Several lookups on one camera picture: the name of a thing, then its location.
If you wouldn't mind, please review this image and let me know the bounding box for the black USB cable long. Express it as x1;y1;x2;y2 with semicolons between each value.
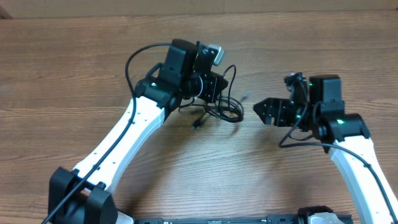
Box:
217;65;244;123

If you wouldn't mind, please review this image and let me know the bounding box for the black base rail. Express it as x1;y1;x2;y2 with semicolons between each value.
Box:
133;213;354;224

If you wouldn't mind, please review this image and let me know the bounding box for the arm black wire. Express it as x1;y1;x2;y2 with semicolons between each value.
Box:
40;42;172;224
278;77;398;218

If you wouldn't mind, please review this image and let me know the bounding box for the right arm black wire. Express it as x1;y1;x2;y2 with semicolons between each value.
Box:
278;77;398;218

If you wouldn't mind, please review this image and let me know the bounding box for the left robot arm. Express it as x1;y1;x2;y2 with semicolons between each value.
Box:
43;39;228;224

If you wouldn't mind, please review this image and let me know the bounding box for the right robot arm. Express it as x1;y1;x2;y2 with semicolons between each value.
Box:
253;72;397;223

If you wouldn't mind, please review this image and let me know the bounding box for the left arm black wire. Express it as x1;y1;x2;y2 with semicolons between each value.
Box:
40;42;172;224

